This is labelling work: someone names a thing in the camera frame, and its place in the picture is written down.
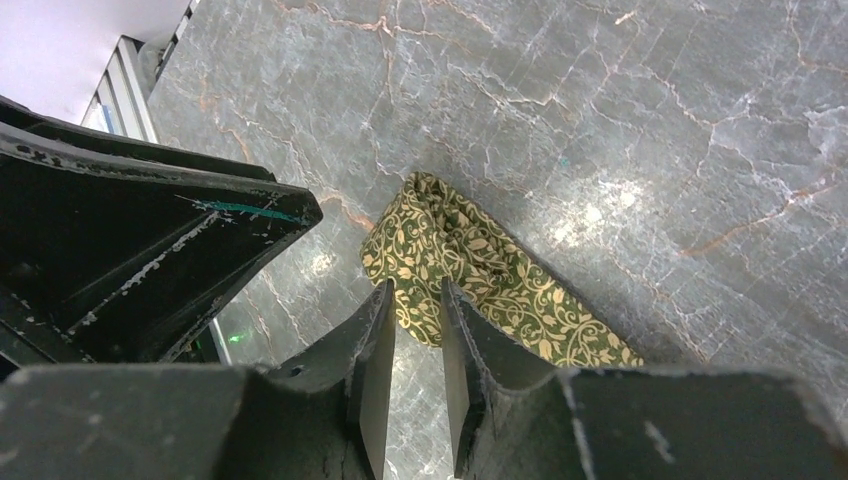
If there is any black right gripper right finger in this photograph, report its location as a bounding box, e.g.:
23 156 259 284
441 280 847 479

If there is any green gold vine tie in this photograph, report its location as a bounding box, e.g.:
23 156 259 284
360 172 644 367

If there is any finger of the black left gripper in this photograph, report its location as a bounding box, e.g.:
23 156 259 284
1 99 323 365

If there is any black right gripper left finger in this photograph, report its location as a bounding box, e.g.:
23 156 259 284
1 281 395 479

